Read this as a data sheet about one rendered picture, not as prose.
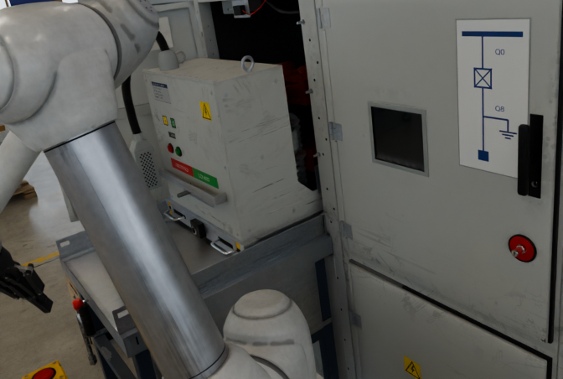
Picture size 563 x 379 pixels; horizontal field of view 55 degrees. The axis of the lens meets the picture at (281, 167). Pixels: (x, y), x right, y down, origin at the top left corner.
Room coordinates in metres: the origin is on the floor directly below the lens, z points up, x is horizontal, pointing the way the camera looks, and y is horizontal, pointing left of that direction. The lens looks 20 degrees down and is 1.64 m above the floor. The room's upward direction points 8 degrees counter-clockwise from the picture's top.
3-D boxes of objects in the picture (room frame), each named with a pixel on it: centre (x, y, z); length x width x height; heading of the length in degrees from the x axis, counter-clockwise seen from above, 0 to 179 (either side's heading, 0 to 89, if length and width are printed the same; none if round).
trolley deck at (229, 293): (1.56, 0.33, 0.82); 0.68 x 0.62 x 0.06; 123
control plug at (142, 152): (1.73, 0.45, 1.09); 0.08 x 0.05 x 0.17; 123
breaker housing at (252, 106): (1.73, 0.06, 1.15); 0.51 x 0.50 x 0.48; 123
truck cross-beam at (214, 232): (1.60, 0.27, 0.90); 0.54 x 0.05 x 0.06; 33
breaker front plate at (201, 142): (1.59, 0.28, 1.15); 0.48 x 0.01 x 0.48; 33
